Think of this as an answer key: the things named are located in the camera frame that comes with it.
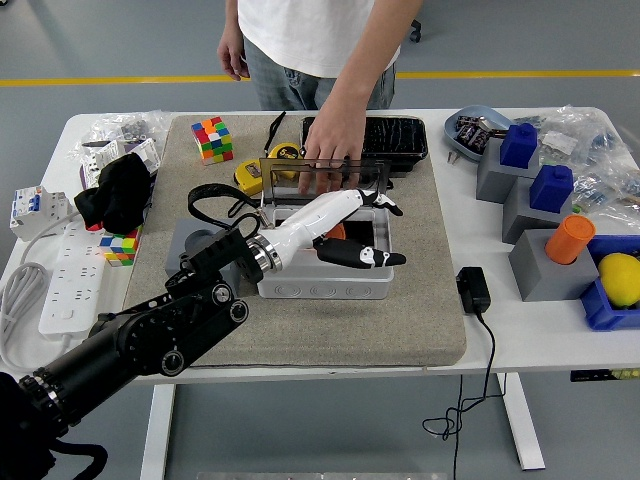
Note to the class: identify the grey plastic electrical box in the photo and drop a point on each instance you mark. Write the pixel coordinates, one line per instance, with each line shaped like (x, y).
(320, 287)

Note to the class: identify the white breaker purple label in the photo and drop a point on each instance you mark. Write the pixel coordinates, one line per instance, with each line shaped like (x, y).
(135, 150)

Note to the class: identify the white circuit breaker blue switches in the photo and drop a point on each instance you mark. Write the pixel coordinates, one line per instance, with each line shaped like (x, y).
(30, 207)

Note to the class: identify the orange cylinder battery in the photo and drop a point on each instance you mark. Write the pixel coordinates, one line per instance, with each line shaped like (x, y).
(339, 232)
(570, 240)

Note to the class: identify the black cloth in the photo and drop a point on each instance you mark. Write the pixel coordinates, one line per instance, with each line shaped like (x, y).
(117, 192)

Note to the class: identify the grey-brown table mat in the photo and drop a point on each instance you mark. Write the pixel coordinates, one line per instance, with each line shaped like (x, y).
(350, 330)

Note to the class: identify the small metal tweezers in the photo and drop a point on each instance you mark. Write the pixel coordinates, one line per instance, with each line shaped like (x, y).
(453, 158)

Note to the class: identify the clear bag of parts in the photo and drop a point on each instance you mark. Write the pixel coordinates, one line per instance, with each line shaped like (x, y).
(610, 187)
(585, 125)

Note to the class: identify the clear bag of screws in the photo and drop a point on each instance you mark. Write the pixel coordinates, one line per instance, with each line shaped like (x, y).
(115, 125)

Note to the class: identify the black textured tray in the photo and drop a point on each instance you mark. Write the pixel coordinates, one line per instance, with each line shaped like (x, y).
(395, 140)

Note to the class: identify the smoky transparent box lid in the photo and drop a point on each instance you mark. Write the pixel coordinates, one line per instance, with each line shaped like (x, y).
(280, 161)

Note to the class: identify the white table leg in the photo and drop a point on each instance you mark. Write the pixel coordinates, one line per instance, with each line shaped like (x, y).
(520, 425)
(157, 430)

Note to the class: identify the dark purple packet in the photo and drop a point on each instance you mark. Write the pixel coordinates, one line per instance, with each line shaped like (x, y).
(467, 134)
(465, 120)
(482, 141)

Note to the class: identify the blue plastic bin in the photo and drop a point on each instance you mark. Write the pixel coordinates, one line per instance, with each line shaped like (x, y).
(607, 315)

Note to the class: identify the black desk control panel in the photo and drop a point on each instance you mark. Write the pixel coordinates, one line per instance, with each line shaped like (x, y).
(590, 376)

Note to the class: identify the yellow tape measure black label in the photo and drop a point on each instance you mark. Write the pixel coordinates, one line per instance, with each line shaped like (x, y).
(247, 177)

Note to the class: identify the person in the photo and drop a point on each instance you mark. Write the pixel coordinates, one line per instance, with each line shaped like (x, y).
(300, 35)

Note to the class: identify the person's left forearm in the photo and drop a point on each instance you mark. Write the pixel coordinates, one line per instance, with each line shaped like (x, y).
(370, 65)

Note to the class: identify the person's right forearm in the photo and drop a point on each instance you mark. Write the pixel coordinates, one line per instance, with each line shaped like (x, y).
(232, 15)

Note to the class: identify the small white parts bag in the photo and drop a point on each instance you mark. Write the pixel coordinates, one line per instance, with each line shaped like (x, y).
(557, 142)

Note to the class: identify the black power adapter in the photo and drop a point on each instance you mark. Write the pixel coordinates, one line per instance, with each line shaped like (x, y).
(472, 290)

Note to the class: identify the pale blue dish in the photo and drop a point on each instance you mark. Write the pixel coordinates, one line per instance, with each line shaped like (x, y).
(451, 134)

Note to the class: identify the grey holder block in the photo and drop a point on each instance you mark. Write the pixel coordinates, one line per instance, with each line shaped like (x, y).
(495, 182)
(520, 220)

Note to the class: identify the person's right hand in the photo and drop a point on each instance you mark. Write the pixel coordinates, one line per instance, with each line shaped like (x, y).
(232, 55)

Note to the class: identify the grey block with round hole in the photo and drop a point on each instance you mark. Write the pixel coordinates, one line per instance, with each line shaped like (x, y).
(175, 240)
(545, 280)

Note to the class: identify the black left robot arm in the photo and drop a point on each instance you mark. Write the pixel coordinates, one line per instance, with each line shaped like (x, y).
(140, 335)

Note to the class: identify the person's left hand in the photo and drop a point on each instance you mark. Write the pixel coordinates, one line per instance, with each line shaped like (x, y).
(332, 140)

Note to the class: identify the yellow lemon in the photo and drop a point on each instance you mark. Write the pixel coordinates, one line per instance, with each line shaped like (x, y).
(622, 280)

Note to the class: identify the white power strip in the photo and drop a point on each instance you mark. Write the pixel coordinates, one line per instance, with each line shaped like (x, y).
(72, 285)

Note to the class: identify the multicoloured puzzle cube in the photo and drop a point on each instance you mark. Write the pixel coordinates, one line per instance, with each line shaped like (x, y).
(212, 140)
(120, 249)

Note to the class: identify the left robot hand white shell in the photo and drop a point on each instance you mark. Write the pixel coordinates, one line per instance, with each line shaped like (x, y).
(310, 220)

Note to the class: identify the yellow tape measure printed five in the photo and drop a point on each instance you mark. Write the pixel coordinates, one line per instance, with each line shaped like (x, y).
(284, 152)

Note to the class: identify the blue plastic block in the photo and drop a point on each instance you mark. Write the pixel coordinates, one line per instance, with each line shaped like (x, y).
(517, 147)
(550, 192)

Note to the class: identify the silver wrapped packet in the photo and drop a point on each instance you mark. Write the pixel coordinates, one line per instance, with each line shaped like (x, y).
(489, 124)

